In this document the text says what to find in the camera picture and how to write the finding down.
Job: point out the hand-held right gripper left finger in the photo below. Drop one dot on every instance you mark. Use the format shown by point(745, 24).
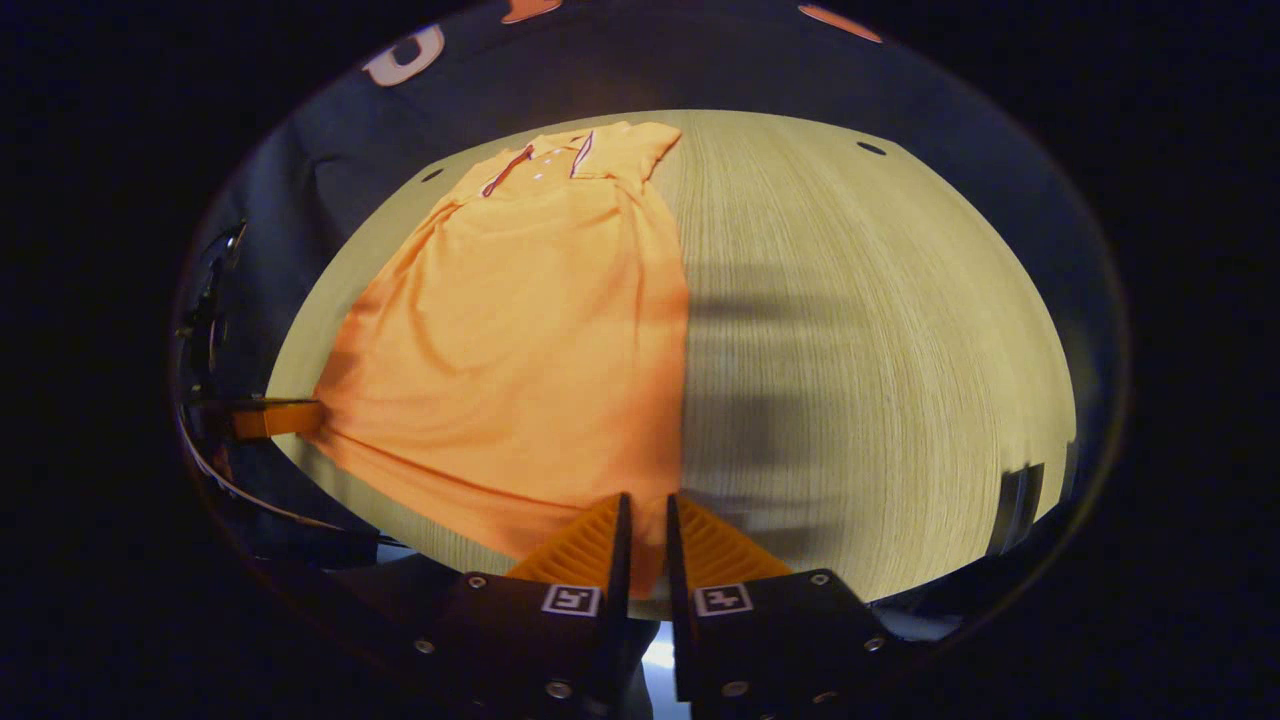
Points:
point(618, 560)

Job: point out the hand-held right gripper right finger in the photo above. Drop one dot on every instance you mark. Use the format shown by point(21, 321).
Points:
point(678, 560)

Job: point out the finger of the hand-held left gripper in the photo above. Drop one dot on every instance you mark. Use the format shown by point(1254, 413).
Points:
point(280, 418)

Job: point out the orange T-shirt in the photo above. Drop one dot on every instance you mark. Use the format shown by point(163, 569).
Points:
point(520, 350)

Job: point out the dark object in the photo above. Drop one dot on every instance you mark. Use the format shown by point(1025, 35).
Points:
point(1018, 505)

